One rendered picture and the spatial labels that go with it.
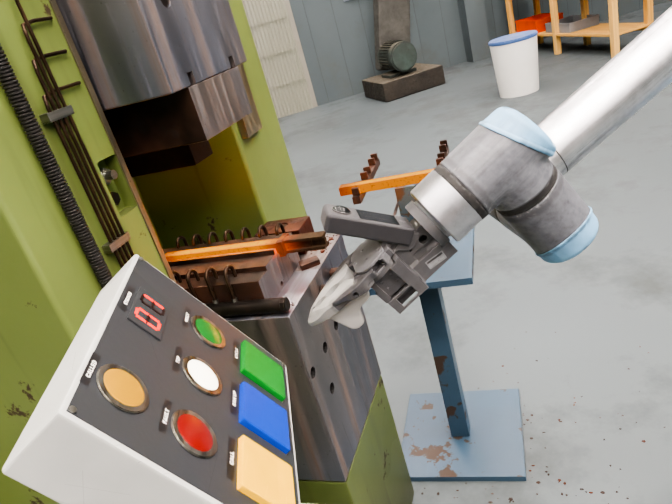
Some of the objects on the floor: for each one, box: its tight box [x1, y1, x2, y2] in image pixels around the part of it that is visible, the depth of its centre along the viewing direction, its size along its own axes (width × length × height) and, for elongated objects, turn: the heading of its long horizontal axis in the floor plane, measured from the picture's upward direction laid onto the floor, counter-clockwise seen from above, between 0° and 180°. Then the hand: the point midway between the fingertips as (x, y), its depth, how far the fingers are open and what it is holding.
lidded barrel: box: [488, 30, 539, 98], centre depth 603 cm, size 48×51×59 cm
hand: (312, 313), depth 76 cm, fingers closed
